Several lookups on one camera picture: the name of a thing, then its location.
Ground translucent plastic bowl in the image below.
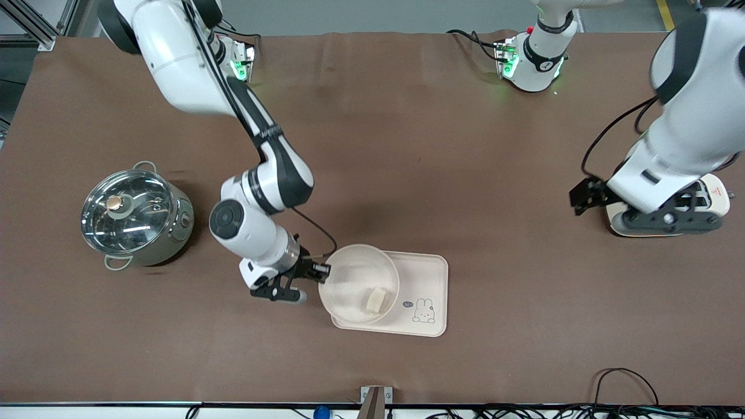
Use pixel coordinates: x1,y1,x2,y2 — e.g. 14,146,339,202
318,244,400,326

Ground pale yellow bun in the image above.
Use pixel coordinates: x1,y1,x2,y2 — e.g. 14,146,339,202
364,287,389,315

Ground cream rabbit print tray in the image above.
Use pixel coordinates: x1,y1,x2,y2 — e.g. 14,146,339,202
329,250,449,338

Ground stainless steel pot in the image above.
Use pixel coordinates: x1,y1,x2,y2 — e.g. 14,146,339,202
80,161,195,272

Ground brown table cover cloth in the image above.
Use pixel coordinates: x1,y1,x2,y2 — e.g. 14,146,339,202
0,30,745,406

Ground glass pot lid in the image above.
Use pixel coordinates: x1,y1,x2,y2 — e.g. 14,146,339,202
80,170,177,255

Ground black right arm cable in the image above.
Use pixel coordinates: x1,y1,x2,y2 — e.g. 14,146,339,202
183,0,339,260

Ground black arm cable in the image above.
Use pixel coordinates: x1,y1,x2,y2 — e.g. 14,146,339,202
580,95,662,180
183,0,339,260

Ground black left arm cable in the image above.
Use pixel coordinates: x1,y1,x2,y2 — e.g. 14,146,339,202
580,95,662,180

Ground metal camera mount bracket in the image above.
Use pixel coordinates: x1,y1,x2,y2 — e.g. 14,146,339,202
359,385,393,419

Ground black looped cable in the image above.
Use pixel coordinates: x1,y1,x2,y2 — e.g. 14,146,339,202
593,367,660,408

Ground black base cable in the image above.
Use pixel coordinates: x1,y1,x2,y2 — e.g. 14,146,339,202
217,19,261,42
446,29,502,62

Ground black cable bundle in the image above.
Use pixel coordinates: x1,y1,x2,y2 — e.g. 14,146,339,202
422,404,745,419

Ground aluminium extrusion frame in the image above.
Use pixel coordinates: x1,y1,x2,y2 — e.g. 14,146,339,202
0,0,82,52

